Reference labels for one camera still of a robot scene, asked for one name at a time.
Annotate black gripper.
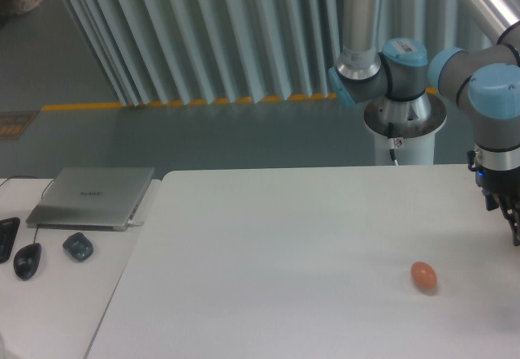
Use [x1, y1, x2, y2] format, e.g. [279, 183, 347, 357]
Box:
[466, 149, 519, 246]

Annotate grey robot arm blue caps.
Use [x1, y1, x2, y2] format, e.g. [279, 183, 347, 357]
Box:
[329, 0, 519, 238]

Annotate brown egg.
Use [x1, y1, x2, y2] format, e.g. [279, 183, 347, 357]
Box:
[410, 262, 437, 292]

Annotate white usb plug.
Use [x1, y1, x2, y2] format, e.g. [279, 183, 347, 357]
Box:
[127, 220, 144, 227]

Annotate white folding screen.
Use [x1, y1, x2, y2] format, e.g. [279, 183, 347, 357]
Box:
[46, 0, 495, 110]

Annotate silver closed laptop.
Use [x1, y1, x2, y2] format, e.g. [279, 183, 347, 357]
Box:
[26, 167, 154, 231]

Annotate small black case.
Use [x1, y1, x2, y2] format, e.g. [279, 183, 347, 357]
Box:
[63, 232, 94, 262]

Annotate black computer mouse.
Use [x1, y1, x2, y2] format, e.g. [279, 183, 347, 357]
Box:
[13, 243, 41, 281]

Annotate black keyboard edge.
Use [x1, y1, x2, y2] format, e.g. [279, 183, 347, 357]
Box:
[0, 217, 20, 264]

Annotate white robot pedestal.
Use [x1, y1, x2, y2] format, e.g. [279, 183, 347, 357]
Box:
[364, 92, 447, 166]

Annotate robot base cable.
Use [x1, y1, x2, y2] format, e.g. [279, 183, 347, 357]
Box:
[385, 121, 401, 167]

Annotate black mouse cable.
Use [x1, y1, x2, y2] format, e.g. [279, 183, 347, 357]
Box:
[0, 175, 62, 246]

